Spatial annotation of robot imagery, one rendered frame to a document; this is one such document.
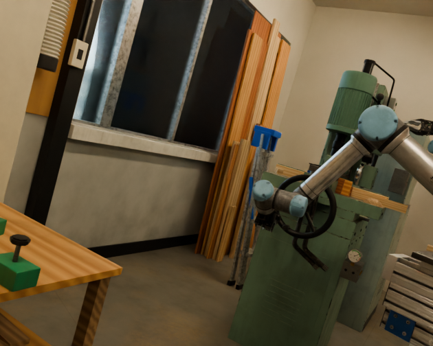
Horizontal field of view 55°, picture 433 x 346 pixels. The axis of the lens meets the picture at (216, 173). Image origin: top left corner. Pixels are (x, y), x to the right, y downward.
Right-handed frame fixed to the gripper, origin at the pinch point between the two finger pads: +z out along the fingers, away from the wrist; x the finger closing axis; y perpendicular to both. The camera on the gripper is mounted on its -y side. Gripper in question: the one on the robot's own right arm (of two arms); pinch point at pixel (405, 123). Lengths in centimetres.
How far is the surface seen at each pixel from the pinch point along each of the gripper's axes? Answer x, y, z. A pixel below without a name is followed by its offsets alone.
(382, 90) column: -12.8, 14.0, 14.9
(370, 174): 32.6, 17.1, 7.3
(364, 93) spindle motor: -5.0, 38.1, 19.3
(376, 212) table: 49, 49, -4
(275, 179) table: 48, 49, 46
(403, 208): 44, 33, -13
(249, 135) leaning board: 27, -99, 130
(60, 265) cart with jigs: 83, 163, 64
